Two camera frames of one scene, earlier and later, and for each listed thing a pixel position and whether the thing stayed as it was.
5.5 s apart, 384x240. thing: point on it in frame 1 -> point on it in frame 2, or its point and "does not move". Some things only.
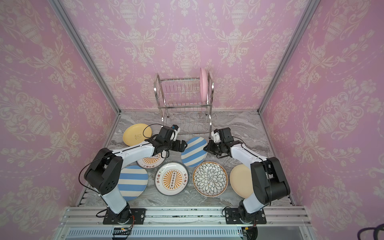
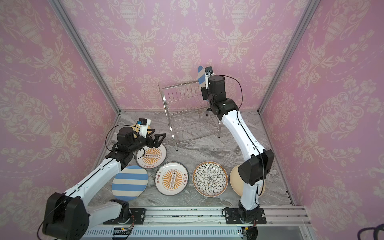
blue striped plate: x=133 y=181 does not move
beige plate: x=241 y=180 does not move
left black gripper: x=182 y=147 -> x=156 y=144
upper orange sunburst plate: x=152 y=162 does not move
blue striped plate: x=194 y=155 -> x=201 y=76
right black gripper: x=214 y=147 -> x=205 y=93
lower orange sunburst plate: x=171 y=178 does not move
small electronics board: x=121 y=230 does not move
